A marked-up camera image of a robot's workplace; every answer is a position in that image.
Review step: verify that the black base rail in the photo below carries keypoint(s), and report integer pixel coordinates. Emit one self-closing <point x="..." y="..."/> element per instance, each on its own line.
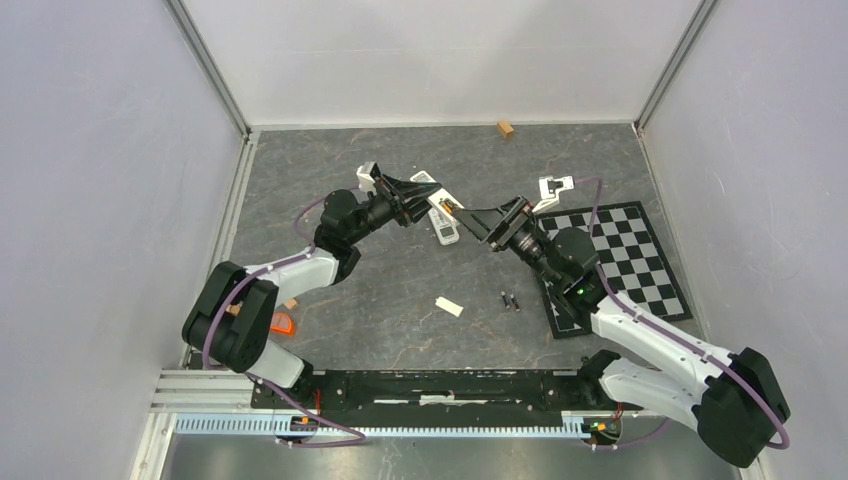
<point x="450" y="398"/>

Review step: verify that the AAA battery right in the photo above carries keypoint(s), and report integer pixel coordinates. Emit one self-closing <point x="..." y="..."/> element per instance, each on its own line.
<point x="514" y="302"/>

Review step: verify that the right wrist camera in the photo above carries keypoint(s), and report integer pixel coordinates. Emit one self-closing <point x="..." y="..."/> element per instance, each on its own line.
<point x="550" y="189"/>

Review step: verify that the white remote control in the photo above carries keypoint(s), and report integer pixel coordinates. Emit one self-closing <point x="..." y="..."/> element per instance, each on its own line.
<point x="435" y="198"/>
<point x="445" y="232"/>

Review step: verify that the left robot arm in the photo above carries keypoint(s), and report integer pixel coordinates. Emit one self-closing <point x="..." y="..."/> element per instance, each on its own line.
<point x="231" y="318"/>

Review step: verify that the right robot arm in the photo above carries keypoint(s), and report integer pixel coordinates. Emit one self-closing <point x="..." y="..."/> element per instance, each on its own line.
<point x="732" y="401"/>

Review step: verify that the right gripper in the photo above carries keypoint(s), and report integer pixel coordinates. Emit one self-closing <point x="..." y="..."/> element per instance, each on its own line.
<point x="508" y="218"/>

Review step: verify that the white battery cover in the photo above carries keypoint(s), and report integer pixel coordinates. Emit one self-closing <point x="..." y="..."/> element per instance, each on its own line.
<point x="449" y="306"/>

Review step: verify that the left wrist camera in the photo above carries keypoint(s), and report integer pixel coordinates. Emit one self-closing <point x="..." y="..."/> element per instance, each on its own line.
<point x="366" y="177"/>

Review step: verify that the orange semicircle toy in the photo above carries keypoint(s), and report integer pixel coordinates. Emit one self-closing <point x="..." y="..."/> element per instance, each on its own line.
<point x="282" y="324"/>

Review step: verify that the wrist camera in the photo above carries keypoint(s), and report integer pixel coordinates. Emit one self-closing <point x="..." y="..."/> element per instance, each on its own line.
<point x="366" y="177"/>
<point x="550" y="189"/>

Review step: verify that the small wooden block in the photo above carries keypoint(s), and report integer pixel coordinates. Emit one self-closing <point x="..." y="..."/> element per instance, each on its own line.
<point x="505" y="129"/>

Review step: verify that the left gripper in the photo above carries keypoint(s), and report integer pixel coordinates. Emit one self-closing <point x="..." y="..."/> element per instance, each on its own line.
<point x="409" y="198"/>

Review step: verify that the black white chessboard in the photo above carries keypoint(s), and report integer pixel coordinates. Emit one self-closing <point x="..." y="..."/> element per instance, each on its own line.
<point x="632" y="259"/>

